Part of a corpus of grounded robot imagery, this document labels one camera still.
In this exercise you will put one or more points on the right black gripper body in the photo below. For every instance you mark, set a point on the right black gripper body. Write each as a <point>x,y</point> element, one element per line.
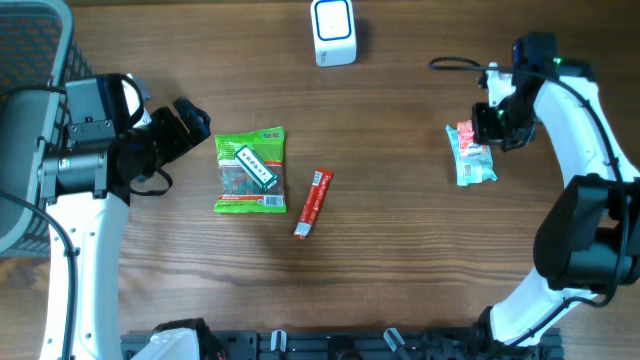
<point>500,124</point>

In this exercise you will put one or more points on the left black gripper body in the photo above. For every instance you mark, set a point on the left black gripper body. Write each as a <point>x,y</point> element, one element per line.
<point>163,140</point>

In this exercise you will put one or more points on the small orange white box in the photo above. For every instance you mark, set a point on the small orange white box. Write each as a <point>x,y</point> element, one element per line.
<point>467,146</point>

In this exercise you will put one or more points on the teal tissue packet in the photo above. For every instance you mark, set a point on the teal tissue packet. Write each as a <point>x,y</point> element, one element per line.
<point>472,169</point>

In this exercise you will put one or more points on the green white medicine box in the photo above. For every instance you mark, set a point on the green white medicine box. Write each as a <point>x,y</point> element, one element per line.
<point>252,164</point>

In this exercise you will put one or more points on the green snack bag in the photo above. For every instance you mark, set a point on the green snack bag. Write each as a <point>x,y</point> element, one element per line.
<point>240,193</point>

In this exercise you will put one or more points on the red sachet stick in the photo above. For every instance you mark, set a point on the red sachet stick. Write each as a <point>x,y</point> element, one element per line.
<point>321,181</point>

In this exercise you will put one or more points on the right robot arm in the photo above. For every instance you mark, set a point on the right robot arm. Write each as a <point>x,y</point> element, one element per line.
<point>588,244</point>

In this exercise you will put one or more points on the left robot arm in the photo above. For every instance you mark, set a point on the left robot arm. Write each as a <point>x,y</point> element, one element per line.
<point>86,186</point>

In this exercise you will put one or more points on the white barcode scanner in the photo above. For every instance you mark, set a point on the white barcode scanner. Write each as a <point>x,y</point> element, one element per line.
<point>334,33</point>

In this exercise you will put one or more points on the grey plastic mesh basket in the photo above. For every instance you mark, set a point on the grey plastic mesh basket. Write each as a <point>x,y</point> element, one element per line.
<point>37,49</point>

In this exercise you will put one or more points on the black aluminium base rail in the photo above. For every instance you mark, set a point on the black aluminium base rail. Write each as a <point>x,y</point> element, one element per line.
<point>431,344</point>

